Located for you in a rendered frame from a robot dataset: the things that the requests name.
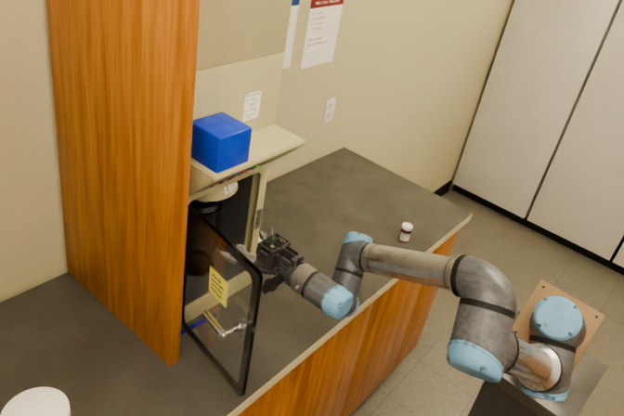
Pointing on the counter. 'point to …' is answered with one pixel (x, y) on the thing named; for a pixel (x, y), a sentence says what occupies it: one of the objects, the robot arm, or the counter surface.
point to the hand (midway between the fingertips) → (240, 242)
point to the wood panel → (126, 124)
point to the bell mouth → (220, 193)
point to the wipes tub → (38, 403)
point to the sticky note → (218, 286)
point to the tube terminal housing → (223, 97)
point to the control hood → (265, 140)
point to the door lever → (220, 326)
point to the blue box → (220, 142)
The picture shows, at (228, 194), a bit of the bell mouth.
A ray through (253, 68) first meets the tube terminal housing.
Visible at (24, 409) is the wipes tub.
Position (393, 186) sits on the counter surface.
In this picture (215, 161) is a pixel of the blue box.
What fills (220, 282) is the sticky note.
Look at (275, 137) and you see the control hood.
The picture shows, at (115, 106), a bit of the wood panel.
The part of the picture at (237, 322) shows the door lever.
